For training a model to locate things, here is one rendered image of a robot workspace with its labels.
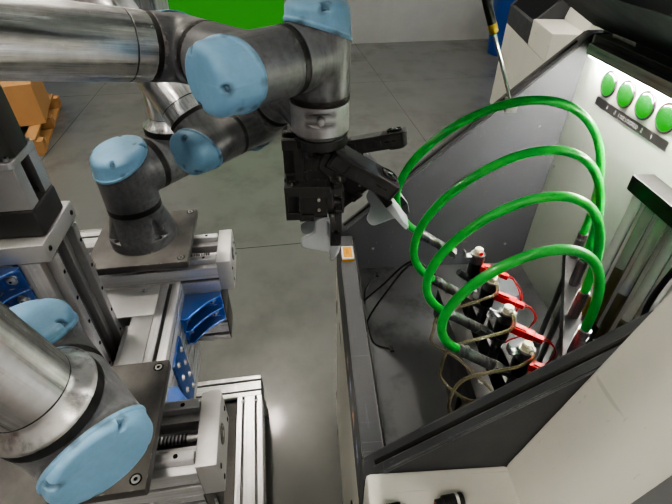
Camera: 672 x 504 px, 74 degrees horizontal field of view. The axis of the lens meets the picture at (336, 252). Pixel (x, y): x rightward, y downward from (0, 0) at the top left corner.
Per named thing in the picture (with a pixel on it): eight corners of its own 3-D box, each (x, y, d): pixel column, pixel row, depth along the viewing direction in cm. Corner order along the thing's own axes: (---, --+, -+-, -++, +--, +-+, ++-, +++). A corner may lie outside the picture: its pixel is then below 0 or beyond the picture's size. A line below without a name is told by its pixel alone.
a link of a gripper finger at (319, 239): (302, 259, 71) (299, 210, 65) (339, 258, 71) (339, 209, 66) (302, 272, 69) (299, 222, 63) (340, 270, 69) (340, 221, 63)
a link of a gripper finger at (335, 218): (327, 233, 68) (327, 183, 63) (339, 232, 68) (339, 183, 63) (329, 252, 65) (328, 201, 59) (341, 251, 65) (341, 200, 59)
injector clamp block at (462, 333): (428, 333, 110) (437, 288, 100) (468, 331, 110) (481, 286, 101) (469, 471, 83) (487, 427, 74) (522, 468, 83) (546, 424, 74)
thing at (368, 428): (337, 279, 132) (337, 235, 122) (352, 278, 132) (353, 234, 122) (358, 499, 83) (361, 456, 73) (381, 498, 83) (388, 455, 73)
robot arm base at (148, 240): (103, 258, 100) (88, 222, 93) (119, 221, 111) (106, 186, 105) (173, 252, 101) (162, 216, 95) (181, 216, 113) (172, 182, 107)
